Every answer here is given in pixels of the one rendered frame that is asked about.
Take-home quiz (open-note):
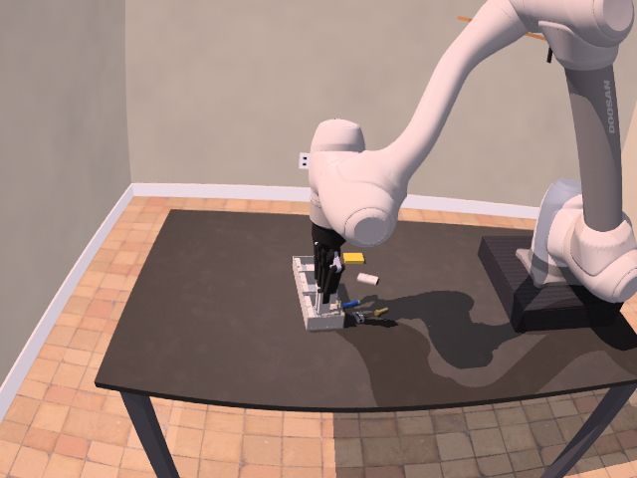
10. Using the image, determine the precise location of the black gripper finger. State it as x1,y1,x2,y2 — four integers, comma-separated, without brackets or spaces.
313,238,322,311
318,249,345,315

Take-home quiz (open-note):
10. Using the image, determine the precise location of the white three-compartment bin rack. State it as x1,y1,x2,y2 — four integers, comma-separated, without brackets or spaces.
293,256,344,331

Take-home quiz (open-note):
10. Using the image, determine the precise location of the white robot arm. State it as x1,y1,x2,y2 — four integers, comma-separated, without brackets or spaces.
309,0,637,303

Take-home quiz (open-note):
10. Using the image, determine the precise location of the yellow block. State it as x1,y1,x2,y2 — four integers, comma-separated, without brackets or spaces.
343,253,364,264

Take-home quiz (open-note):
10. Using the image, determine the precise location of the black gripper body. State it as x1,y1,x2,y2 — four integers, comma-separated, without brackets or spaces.
312,223,346,264

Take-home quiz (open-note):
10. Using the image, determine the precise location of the white domino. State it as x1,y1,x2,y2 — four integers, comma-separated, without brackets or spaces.
357,274,378,285

